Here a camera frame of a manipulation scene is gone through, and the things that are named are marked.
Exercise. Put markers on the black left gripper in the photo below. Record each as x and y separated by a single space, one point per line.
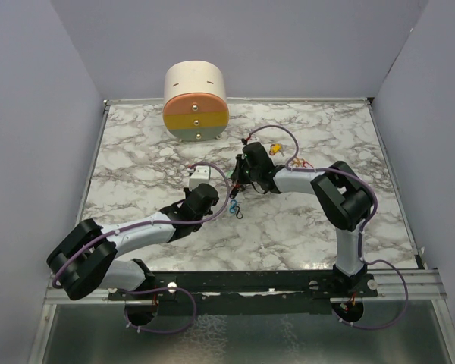
187 192

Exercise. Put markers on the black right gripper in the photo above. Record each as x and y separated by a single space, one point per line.
236 176

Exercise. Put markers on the yellow key tag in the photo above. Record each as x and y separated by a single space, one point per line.
276 148

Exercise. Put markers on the light blue S carabiner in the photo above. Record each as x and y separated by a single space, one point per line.
233 206

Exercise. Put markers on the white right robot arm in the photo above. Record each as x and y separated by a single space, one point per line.
346 201

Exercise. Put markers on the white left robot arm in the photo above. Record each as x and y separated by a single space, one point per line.
86 258

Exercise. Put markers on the black S carabiner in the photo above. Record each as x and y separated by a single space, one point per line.
239 214

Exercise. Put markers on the round three-drawer mini cabinet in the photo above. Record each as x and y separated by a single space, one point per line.
195 102

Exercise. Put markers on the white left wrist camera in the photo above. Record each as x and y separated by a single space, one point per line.
200 174

